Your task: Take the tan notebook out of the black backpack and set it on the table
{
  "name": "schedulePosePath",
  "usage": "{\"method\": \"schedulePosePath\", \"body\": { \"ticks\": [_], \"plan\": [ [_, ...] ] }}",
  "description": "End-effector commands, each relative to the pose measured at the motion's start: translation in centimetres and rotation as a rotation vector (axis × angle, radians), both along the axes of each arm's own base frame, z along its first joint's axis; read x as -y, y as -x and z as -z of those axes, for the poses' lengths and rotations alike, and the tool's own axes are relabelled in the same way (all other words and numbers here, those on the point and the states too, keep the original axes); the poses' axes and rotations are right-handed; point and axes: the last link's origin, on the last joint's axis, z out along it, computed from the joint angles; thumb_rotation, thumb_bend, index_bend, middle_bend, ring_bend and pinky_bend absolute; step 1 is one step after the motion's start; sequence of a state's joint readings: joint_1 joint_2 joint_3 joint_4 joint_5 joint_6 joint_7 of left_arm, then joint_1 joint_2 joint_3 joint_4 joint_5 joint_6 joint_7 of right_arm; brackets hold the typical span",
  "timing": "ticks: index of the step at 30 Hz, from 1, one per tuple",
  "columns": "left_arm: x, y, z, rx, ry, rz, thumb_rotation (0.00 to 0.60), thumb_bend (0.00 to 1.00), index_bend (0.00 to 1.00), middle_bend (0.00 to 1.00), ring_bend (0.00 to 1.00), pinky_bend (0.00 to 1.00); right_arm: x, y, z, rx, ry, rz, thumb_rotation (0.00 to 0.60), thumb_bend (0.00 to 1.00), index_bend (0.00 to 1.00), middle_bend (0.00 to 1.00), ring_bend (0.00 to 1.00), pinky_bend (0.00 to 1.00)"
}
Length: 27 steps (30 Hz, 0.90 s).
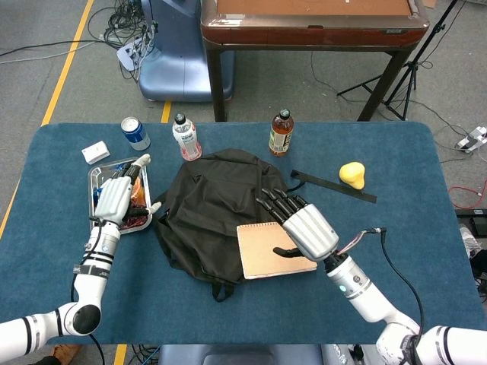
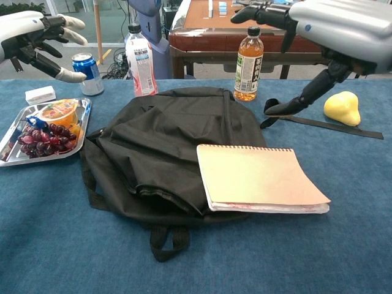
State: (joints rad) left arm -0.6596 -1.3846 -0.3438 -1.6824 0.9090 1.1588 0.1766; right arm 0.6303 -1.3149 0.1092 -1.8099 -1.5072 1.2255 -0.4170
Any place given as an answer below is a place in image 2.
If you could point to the white pink drink bottle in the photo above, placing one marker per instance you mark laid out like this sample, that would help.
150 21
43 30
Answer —
141 64

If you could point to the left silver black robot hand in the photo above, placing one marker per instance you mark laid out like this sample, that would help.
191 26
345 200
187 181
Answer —
18 33

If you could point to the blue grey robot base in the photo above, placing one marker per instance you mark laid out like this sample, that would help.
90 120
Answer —
153 18

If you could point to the white blue mahjong tile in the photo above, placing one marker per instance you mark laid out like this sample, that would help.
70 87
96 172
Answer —
210 7
222 8

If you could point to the black fabric backpack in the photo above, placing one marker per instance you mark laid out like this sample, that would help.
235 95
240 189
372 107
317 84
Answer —
159 147

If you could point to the small white box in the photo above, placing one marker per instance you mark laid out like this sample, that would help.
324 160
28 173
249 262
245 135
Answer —
41 95

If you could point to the brown mahjong table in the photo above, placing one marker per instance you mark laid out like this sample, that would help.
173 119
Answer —
208 39

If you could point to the wooden post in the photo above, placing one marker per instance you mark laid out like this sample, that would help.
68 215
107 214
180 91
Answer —
98 30

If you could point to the blue felt table mat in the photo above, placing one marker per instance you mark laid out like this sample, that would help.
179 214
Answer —
306 245

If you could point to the blue white candy wrapper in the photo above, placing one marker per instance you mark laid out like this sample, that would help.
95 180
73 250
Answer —
35 121

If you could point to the metal serving tray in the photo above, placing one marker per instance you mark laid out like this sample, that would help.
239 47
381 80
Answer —
12 153

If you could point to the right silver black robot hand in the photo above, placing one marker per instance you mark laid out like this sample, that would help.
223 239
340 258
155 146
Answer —
346 27

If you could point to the orange fruit jelly cup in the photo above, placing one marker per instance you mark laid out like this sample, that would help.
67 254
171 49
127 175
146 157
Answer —
59 113

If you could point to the amber tea bottle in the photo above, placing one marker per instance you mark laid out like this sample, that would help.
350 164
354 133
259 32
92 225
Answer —
248 70

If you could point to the green plants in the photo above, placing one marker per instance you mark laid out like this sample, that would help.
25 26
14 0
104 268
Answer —
24 8

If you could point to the red grape bunch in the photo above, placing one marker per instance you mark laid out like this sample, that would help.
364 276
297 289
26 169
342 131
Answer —
46 141

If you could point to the yellow pear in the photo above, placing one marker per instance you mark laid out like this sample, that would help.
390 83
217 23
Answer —
341 108

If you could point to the brown spiral notebook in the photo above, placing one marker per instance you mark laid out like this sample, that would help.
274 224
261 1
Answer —
257 177

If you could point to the blue white soda can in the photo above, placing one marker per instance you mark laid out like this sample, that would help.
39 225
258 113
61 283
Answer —
88 75

